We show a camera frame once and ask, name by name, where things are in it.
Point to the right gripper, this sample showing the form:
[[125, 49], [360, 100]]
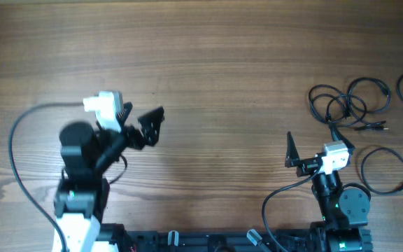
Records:
[[308, 163]]

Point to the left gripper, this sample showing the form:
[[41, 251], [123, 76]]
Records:
[[131, 131]]

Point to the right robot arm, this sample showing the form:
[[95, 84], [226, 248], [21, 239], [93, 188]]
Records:
[[344, 207]]

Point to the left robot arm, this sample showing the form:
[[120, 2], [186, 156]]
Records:
[[82, 193]]

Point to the right grey rail clip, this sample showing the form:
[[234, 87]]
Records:
[[254, 237]]

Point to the grey rail clip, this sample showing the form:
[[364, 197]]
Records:
[[254, 237], [173, 238]]

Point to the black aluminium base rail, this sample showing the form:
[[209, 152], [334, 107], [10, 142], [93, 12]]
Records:
[[222, 241]]

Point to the left grey rail clip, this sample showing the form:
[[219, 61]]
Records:
[[173, 238]]

